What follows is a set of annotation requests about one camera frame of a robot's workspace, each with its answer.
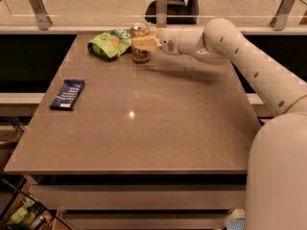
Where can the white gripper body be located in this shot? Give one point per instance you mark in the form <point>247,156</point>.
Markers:
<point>169,42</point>

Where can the orange soda can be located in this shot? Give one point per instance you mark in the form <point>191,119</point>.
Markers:
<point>138,55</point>

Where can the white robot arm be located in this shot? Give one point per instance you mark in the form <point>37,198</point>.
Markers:
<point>276,191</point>

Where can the green rice chip bag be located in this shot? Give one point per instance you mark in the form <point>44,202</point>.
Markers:
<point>110,44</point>

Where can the green bag in bin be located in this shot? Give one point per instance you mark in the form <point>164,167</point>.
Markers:
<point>26,214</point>

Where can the black office chair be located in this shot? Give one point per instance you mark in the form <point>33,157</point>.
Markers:
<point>182,12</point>

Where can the blue snack bar wrapper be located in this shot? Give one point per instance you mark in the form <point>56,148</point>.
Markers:
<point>68,95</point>

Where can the upper grey drawer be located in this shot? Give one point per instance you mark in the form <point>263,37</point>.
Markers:
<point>127,197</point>

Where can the grey drawer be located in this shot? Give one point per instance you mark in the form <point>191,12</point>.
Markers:
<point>147,221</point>
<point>127,197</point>

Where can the lower grey drawer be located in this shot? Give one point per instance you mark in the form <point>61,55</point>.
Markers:
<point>147,221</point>

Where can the blue mesh basket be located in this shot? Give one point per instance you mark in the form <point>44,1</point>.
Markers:
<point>236,224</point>

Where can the middle metal railing bracket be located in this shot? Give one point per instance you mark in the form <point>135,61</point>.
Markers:
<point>161,13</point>

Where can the metal railing bracket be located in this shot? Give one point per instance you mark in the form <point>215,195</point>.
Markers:
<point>43,20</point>
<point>161,13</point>
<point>279,20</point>

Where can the left metal railing bracket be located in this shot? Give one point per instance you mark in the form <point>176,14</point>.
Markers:
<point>43,20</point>

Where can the right metal railing bracket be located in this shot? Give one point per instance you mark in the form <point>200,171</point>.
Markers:
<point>279,20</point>

